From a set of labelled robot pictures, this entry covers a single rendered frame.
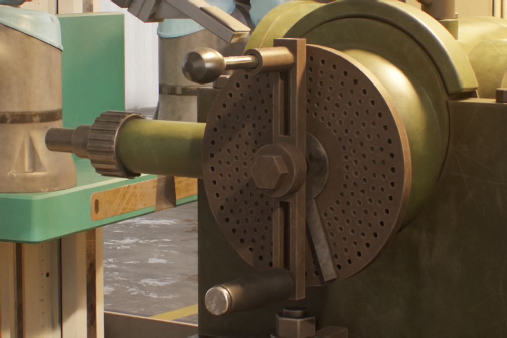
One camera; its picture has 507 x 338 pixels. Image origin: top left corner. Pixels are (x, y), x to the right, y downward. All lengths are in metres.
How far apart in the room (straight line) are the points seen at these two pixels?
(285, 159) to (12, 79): 0.92
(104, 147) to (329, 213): 0.24
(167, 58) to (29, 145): 0.50
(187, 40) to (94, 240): 0.34
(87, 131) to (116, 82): 1.11
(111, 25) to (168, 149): 1.17
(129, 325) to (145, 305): 2.97
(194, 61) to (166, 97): 1.42
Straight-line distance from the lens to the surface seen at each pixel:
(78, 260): 2.61
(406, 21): 1.37
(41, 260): 2.61
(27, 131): 2.17
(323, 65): 1.31
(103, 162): 1.47
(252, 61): 1.26
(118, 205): 2.30
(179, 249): 8.08
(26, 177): 2.16
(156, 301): 6.87
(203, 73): 1.20
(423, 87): 1.36
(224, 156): 1.37
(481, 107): 1.34
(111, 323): 3.86
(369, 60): 1.36
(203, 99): 1.48
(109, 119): 1.47
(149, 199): 2.37
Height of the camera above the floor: 1.33
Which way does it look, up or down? 7 degrees down
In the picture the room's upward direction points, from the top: straight up
